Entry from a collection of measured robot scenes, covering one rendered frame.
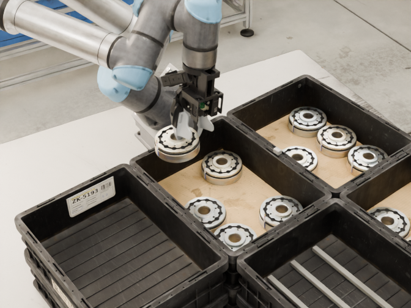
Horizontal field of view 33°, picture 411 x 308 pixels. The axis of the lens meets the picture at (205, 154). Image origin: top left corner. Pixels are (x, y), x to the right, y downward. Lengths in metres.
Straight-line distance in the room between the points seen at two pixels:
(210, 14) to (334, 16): 2.84
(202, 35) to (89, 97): 2.16
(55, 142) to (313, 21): 2.35
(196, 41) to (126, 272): 0.53
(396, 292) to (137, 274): 0.56
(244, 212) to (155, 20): 0.51
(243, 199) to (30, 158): 0.70
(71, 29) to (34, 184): 0.62
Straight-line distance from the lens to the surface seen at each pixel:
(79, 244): 1.61
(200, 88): 1.47
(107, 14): 1.76
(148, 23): 1.44
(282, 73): 2.36
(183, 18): 1.42
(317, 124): 1.88
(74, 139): 2.12
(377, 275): 1.55
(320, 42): 3.93
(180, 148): 1.55
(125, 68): 1.42
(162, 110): 1.89
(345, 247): 1.59
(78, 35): 1.49
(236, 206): 1.66
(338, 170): 1.78
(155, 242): 1.59
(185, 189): 1.71
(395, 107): 3.48
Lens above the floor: 1.99
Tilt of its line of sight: 40 degrees down
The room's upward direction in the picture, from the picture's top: 2 degrees counter-clockwise
